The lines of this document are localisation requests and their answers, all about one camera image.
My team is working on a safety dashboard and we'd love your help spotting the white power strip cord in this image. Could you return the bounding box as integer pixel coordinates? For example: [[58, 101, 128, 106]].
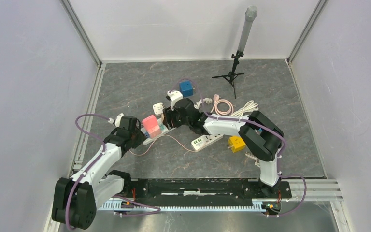
[[230, 100, 260, 118]]

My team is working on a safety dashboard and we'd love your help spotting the light pink cube socket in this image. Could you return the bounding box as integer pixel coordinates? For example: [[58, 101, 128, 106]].
[[142, 115, 161, 139]]

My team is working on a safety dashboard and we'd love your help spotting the yellow cube socket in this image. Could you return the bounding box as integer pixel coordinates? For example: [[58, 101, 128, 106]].
[[228, 136, 246, 153]]

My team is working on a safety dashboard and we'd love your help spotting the grey microphone on tripod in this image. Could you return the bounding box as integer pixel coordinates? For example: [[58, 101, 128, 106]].
[[212, 5, 257, 98]]

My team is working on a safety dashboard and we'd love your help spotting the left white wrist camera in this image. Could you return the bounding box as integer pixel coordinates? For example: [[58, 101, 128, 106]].
[[108, 113, 124, 127]]

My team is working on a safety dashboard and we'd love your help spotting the white coiled cable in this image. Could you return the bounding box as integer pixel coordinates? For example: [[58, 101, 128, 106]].
[[193, 97, 215, 111]]

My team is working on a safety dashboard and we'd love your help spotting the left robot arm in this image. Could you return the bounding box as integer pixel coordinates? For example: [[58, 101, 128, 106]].
[[51, 114, 146, 230]]

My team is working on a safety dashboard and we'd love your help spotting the white slotted cable duct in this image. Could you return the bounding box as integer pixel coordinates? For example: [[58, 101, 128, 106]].
[[98, 200, 266, 212]]

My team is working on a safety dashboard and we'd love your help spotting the beige perforated bracket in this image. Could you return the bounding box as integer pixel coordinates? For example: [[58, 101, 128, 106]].
[[245, 152, 260, 168]]

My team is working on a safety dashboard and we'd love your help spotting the pink coiled cable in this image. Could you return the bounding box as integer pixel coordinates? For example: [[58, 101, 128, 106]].
[[210, 94, 235, 116]]

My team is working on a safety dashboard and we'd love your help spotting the white dock with green inset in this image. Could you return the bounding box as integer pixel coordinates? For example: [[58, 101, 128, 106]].
[[141, 118, 174, 145]]

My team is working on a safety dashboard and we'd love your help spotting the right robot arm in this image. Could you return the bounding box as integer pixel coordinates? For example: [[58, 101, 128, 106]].
[[163, 98, 286, 197]]

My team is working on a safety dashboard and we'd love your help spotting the white adapter plug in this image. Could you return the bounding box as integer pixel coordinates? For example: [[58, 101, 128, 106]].
[[152, 102, 165, 116]]

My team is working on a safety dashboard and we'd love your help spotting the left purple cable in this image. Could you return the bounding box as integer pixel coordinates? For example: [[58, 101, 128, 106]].
[[64, 114, 161, 231]]

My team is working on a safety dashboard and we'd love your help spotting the pink charging cable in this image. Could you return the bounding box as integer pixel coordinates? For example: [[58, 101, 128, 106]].
[[128, 134, 196, 157]]

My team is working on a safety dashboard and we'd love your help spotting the white power strip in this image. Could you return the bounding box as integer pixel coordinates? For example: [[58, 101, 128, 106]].
[[191, 134, 223, 152]]

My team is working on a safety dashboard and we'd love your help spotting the dark blue cube socket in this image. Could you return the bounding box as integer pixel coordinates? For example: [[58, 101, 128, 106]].
[[179, 81, 194, 98]]

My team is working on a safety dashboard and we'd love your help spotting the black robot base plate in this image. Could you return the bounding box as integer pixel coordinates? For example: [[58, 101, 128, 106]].
[[119, 178, 292, 207]]

